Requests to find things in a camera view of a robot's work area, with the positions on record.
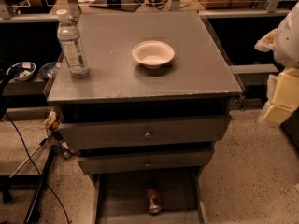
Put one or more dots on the grey side shelf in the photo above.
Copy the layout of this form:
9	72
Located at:
254	74

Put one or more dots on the white paper bowl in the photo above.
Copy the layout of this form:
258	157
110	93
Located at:
153	54

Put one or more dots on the grey drawer cabinet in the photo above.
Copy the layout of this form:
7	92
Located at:
197	82

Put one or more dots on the red coke can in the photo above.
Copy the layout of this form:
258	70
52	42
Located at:
153	197

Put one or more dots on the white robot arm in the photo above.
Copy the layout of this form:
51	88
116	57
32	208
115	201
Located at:
286	50

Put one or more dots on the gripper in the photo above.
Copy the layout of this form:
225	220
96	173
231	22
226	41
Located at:
288	44

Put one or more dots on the black monitor base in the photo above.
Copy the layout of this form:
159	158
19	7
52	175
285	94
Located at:
120	5

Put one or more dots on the black tripod stand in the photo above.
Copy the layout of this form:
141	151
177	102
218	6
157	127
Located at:
35	182

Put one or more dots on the white bowl with items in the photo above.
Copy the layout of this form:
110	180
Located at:
22	71

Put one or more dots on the grey open bottom drawer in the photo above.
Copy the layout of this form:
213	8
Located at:
120	198

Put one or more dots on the grey top drawer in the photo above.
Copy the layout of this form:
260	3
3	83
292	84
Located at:
144	132

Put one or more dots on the grey middle drawer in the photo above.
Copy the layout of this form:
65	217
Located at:
145	161

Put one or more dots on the clear plastic water bottle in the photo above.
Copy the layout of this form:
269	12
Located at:
70	41

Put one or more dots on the dark blue bowl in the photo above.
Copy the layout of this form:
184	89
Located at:
49	70

